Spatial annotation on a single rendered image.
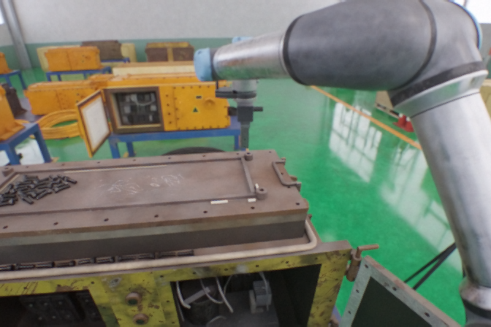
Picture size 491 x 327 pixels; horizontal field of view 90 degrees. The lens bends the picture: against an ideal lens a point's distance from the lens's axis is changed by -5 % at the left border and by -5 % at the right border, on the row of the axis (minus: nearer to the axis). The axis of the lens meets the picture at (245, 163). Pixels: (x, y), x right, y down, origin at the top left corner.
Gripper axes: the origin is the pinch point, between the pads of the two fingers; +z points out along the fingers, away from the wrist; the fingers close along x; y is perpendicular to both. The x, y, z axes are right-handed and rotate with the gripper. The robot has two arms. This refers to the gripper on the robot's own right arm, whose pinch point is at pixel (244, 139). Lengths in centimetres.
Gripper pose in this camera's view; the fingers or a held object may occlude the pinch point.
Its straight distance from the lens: 88.3
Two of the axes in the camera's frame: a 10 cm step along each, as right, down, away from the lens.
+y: 10.0, -0.1, 0.3
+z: -0.1, 8.8, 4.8
